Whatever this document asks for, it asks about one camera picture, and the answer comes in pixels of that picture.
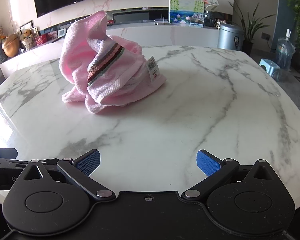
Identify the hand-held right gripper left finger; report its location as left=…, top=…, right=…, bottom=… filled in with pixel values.
left=23, top=149, right=116, bottom=202

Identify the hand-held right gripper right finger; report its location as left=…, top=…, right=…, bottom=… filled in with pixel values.
left=181, top=149, right=277, bottom=202

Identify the pink striped towel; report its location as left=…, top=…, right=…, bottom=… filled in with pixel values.
left=59, top=10, right=167, bottom=115

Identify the blue plastic stool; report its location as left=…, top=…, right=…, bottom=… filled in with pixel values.
left=259, top=58, right=282, bottom=82

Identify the dark flower vase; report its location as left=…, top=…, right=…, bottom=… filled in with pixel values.
left=0, top=42, right=8, bottom=63

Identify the long-leaf potted plant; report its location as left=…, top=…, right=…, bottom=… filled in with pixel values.
left=228, top=1, right=276, bottom=56

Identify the golden gourd ornament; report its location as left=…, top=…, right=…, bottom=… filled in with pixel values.
left=2, top=34, right=21, bottom=58

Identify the grey round bin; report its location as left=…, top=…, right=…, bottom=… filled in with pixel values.
left=217, top=23, right=244, bottom=51

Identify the red box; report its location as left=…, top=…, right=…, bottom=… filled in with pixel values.
left=35, top=35, right=48, bottom=47

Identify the brown teddy bear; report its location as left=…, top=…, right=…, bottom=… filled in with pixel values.
left=22, top=29, right=37, bottom=51

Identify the large water jug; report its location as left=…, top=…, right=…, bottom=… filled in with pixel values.
left=275, top=29, right=296, bottom=67

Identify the cow figurine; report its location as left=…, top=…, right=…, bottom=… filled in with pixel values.
left=214, top=19, right=227, bottom=31

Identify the dark glass vase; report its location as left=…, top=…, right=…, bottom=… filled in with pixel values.
left=204, top=10, right=216, bottom=27

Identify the white router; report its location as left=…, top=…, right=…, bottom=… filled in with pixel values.
left=154, top=16, right=171, bottom=26

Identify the water lily painting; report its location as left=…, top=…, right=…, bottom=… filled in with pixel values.
left=169, top=0, right=205, bottom=28

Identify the round paper fan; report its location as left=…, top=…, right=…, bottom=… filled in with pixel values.
left=202, top=0, right=219, bottom=12

